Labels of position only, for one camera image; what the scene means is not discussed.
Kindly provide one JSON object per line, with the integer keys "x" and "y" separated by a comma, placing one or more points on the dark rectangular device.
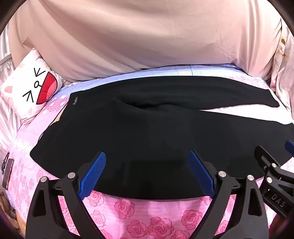
{"x": 8, "y": 172}

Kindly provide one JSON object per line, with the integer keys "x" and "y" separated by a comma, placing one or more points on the white satin cloth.
{"x": 7, "y": 128}

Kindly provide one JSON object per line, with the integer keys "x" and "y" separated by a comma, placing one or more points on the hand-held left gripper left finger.
{"x": 91, "y": 177}

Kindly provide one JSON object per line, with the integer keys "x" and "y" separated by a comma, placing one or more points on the floral fleece blanket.
{"x": 284, "y": 69}

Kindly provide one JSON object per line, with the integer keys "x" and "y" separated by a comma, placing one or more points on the white cat face pillow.
{"x": 20, "y": 92}

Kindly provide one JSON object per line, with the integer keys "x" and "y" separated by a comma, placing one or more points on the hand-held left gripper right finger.
{"x": 202, "y": 174}

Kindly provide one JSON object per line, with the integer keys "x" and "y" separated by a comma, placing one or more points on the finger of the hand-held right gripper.
{"x": 264, "y": 158}
{"x": 289, "y": 147}

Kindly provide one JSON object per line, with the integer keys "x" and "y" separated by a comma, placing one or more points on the beige quilt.
{"x": 137, "y": 34}

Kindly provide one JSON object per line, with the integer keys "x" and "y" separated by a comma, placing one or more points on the black pants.
{"x": 137, "y": 137}

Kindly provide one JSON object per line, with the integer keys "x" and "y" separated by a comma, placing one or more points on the pink rose bedsheet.
{"x": 142, "y": 213}

